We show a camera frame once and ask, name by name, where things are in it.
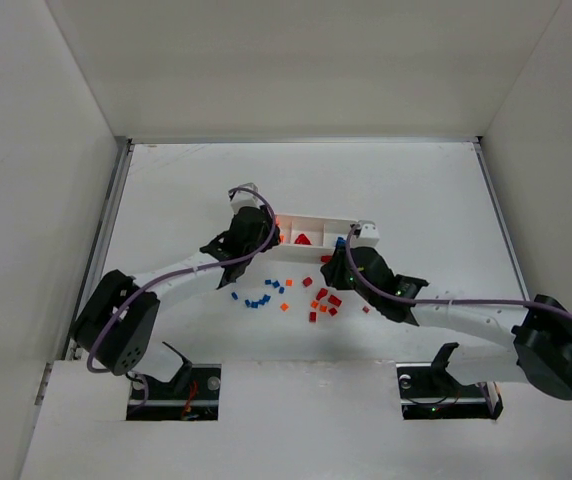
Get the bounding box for red lego arch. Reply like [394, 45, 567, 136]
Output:
[294, 233, 312, 245]

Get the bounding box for orange lego arch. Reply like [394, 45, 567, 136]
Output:
[275, 216, 285, 245]

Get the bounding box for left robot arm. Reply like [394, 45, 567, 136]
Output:
[71, 205, 279, 391]

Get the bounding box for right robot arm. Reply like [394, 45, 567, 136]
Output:
[321, 246, 572, 400]

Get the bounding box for red lego brick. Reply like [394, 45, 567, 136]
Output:
[328, 295, 342, 307]

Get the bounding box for white three-compartment tray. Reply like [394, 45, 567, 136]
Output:
[267, 214, 356, 264]

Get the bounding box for red lego slope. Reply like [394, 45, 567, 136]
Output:
[316, 288, 328, 300]

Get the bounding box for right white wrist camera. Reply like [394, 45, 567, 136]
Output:
[351, 220, 380, 248]

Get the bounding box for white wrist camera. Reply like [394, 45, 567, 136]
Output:
[351, 220, 380, 248]
[228, 182, 261, 213]

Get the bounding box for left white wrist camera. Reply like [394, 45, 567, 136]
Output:
[228, 182, 261, 213]

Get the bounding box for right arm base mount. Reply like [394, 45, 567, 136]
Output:
[396, 342, 504, 421]

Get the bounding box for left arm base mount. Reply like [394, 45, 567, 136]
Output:
[126, 342, 222, 422]

